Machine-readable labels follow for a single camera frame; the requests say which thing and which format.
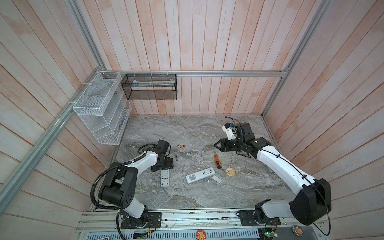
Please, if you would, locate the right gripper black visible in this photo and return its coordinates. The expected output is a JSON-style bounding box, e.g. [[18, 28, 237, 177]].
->
[[213, 137, 244, 151]]

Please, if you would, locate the white remote control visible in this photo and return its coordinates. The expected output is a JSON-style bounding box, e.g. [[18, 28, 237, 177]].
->
[[186, 167, 216, 184], [161, 170, 170, 188]]

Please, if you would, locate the orange handled screwdriver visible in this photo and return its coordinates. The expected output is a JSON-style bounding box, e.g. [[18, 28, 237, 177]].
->
[[213, 145, 222, 169]]

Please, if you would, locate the white battery cover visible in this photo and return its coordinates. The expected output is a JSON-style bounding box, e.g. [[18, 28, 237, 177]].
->
[[212, 175, 223, 184]]

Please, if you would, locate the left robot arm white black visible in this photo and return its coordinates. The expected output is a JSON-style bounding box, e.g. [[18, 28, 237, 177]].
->
[[90, 140, 174, 228]]

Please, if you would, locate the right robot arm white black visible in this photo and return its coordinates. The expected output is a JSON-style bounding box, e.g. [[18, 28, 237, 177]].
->
[[214, 120, 332, 226]]

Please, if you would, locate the round wooden coaster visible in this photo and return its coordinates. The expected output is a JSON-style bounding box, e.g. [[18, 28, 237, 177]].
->
[[226, 168, 236, 177]]

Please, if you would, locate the round badge right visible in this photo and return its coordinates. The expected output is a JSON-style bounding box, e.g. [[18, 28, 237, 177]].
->
[[292, 225, 303, 237]]

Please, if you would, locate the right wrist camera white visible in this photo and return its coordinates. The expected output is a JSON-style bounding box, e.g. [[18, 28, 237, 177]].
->
[[222, 123, 237, 140]]

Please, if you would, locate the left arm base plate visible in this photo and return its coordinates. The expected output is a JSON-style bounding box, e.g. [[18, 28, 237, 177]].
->
[[121, 212, 162, 230]]

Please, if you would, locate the black wire mesh basket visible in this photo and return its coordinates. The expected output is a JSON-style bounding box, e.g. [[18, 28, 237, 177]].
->
[[121, 73, 178, 101]]

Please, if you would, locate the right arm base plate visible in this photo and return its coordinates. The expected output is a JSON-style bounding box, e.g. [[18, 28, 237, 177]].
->
[[237, 210, 281, 226]]

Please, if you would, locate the white wire mesh shelf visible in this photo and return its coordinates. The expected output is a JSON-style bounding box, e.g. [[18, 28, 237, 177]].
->
[[73, 72, 132, 145]]

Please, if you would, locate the aluminium front rail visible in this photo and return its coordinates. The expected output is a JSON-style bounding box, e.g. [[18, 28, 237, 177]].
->
[[77, 206, 325, 233]]

